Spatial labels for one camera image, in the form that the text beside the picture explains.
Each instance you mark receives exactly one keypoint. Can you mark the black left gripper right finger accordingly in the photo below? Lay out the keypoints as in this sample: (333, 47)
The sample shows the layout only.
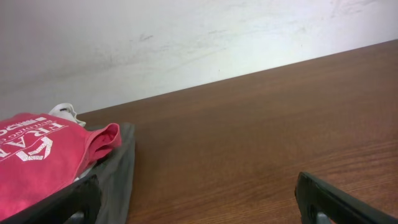
(321, 202)

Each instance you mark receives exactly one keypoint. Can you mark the red printed t-shirt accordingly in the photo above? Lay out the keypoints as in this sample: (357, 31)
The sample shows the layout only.
(42, 154)

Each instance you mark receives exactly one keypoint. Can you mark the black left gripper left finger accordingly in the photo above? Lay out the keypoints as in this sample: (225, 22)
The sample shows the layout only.
(79, 202)

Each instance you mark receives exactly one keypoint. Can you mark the grey folded garment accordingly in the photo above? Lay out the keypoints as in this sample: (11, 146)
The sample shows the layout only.
(115, 175)

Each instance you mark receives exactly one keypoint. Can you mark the white folded garment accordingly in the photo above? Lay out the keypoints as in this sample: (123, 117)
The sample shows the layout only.
(67, 112)

